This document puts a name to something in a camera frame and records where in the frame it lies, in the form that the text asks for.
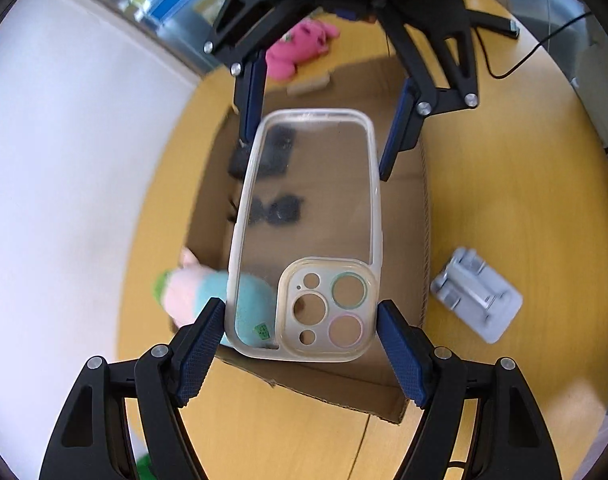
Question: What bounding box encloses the small black object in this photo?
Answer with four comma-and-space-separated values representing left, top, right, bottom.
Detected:
249, 192, 305, 226

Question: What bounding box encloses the small black box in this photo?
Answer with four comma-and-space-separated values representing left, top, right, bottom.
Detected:
229, 125, 297, 178

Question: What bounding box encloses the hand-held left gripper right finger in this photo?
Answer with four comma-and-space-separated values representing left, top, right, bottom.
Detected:
376, 299, 565, 480

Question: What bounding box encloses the black bar-shaped object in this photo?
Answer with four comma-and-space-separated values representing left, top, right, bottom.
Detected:
464, 7, 522, 38

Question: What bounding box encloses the grey folding phone stand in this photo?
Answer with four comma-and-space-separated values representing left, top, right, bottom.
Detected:
430, 246, 524, 345

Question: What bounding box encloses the pink plush toy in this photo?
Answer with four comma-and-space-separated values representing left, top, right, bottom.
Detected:
265, 19, 341, 82

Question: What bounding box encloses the teal and pink plush pig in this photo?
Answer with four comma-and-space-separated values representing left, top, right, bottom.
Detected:
154, 247, 279, 348

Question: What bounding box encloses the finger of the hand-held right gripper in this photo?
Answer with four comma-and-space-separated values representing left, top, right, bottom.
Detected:
205, 0, 317, 148
371, 0, 480, 183

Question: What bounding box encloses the brown cardboard box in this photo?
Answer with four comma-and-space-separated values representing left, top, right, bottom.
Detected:
171, 55, 437, 426

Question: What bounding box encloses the clear phone case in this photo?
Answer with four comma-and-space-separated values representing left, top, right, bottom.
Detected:
225, 108, 385, 362

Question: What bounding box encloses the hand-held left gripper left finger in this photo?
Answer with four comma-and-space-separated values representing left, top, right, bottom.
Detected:
38, 297, 227, 480

